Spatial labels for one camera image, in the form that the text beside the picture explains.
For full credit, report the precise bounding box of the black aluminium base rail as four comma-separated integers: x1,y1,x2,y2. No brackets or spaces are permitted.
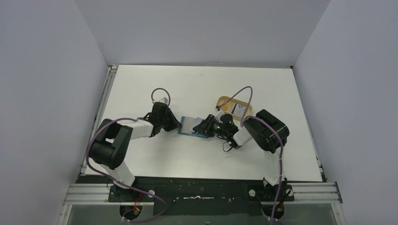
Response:
63,182,343,207

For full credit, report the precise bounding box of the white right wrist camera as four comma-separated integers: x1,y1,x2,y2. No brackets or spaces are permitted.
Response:
215,105,224,116

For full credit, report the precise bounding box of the card in beige tray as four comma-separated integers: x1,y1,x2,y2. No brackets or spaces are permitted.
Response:
231,104,246,117

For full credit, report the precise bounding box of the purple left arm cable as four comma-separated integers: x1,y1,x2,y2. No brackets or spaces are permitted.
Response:
85,88,171,224

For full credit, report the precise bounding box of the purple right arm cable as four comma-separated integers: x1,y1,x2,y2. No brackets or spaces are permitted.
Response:
217,86,285,225

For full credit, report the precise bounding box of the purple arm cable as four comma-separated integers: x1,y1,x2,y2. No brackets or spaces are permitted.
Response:
217,86,285,225
85,88,171,224

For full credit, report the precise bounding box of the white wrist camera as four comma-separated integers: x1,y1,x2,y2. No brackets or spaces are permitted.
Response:
215,105,224,116
158,97,169,105

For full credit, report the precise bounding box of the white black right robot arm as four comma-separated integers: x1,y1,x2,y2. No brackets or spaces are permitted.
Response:
192,109,290,186

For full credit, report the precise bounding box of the beige oval plastic tray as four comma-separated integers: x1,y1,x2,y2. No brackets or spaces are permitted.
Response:
216,96,253,120

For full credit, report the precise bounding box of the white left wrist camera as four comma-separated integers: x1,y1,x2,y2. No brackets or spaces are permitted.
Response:
158,97,169,105

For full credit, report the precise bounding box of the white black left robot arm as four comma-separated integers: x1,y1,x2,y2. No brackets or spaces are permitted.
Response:
85,102,182,189

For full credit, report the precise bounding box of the blue leather card holder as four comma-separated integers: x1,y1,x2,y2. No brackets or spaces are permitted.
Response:
178,116,208,138

